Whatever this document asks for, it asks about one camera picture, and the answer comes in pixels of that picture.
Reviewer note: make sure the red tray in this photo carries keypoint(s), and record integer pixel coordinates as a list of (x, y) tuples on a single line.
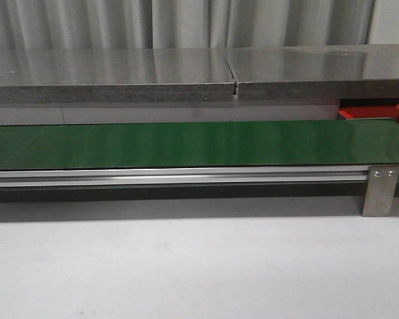
[(368, 108)]

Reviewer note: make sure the right grey stone slab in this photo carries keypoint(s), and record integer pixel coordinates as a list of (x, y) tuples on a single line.
[(334, 72)]

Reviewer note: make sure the grey stone slab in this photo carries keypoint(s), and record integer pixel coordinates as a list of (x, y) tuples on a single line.
[(334, 72), (114, 75)]

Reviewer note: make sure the green conveyor belt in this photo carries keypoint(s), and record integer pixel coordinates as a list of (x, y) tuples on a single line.
[(199, 144)]

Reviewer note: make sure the left grey stone slab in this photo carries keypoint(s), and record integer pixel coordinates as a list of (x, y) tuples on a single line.
[(114, 75)]

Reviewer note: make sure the grey curtain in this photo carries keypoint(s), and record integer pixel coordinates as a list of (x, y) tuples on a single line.
[(195, 24)]

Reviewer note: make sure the aluminium conveyor frame rail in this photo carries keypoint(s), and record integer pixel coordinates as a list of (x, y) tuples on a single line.
[(181, 176)]

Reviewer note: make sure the steel conveyor support bracket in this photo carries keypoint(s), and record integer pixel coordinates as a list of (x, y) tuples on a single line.
[(381, 186)]

